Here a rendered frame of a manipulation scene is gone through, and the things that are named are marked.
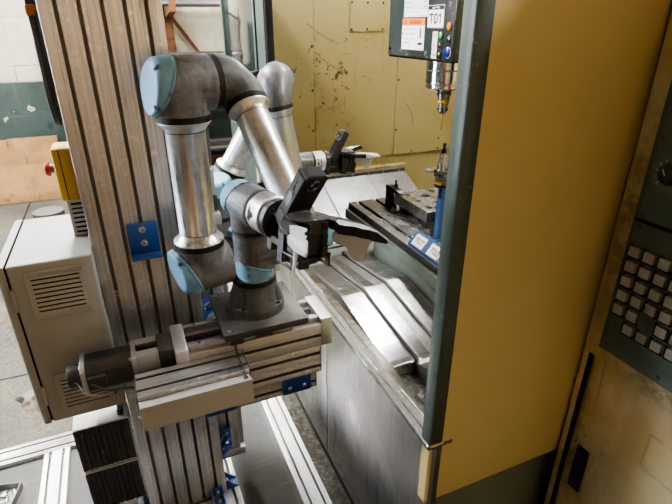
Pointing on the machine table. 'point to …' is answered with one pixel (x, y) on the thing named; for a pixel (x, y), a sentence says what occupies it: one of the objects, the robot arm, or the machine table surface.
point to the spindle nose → (441, 75)
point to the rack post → (439, 216)
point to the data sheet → (416, 8)
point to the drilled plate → (419, 203)
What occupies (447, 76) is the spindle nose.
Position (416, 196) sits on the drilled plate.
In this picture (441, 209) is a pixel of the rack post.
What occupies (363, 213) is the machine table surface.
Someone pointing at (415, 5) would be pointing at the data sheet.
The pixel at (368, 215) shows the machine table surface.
